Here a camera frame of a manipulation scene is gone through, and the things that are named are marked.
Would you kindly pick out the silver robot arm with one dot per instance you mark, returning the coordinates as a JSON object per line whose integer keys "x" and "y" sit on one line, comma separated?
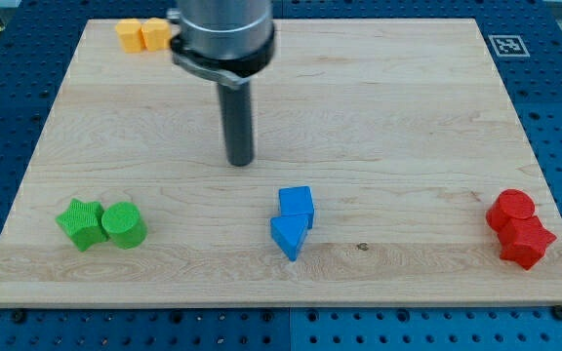
{"x": 223, "y": 41}

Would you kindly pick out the blue cube block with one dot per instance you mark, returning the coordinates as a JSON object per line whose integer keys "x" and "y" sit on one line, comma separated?
{"x": 297, "y": 201}

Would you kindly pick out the blue triangle block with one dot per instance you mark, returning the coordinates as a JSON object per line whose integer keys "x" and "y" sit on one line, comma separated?
{"x": 289, "y": 233}

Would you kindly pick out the yellow cube block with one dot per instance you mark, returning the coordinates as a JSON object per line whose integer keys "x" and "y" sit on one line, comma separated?
{"x": 129, "y": 35}

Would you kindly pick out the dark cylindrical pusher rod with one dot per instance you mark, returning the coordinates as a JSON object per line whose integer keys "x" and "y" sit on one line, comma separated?
{"x": 237, "y": 124}

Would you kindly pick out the wooden board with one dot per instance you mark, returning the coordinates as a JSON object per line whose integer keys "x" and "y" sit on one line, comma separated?
{"x": 402, "y": 128}

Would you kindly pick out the green cylinder block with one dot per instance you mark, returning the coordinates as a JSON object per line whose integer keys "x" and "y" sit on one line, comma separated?
{"x": 124, "y": 225}

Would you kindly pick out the yellow hexagon block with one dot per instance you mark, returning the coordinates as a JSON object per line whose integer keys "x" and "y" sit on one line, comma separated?
{"x": 156, "y": 34}

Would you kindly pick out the green star block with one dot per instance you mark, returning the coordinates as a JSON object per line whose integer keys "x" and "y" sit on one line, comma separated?
{"x": 81, "y": 222}

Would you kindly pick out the red cylinder block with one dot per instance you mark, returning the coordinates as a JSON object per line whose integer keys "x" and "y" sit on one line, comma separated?
{"x": 510, "y": 204}

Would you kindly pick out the red star block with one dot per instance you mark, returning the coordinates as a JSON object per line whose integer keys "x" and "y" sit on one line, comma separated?
{"x": 524, "y": 241}

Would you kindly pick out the white fiducial marker tag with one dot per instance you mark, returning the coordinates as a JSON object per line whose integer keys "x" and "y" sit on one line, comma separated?
{"x": 508, "y": 46}

